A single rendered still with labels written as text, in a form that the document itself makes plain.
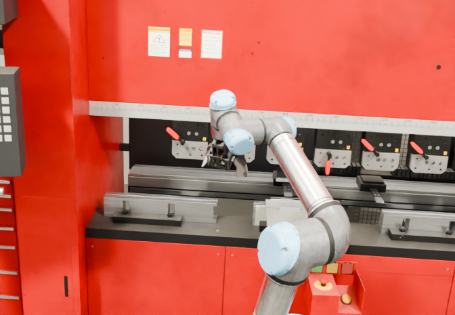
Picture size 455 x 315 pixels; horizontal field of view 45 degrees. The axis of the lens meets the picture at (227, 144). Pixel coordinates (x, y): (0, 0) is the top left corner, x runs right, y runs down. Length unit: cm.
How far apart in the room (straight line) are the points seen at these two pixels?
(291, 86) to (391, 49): 41
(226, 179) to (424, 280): 99
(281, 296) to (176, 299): 119
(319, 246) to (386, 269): 121
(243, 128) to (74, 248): 111
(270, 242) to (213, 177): 140
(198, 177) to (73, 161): 70
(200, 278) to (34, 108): 99
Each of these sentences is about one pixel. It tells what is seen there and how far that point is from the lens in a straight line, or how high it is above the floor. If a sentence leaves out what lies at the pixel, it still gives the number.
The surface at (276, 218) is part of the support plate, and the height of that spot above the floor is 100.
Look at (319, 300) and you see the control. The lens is 225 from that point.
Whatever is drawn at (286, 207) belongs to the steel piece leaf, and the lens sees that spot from 233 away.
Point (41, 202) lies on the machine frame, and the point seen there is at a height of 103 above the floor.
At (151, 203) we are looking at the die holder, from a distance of 248.
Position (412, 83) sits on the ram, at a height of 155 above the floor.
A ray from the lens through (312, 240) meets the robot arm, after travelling 131.
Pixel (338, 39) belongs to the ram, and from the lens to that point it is 226.
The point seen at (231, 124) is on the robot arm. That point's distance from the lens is 154.
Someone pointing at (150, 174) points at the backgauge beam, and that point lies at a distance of 271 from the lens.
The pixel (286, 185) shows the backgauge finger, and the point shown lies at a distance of 259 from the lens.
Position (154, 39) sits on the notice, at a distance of 227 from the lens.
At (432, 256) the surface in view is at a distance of 253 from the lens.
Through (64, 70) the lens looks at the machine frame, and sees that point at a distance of 215.
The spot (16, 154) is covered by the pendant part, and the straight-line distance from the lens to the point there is 201.
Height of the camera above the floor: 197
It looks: 18 degrees down
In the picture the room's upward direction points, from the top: 3 degrees clockwise
